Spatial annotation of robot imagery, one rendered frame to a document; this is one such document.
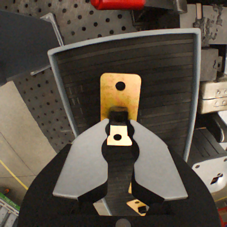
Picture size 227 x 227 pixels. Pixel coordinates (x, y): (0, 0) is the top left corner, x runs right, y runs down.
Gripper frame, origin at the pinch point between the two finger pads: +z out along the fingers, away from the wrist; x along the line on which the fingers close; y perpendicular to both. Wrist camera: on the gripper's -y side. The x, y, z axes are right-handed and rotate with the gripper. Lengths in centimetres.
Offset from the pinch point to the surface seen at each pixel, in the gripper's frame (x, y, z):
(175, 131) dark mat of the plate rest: 6.9, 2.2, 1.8
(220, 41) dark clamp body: 16.1, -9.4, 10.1
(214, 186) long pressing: 45, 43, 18
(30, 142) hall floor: -114, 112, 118
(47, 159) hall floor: -96, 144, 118
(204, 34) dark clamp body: 12.9, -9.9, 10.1
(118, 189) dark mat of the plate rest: 0.8, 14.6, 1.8
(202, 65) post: 12.2, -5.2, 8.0
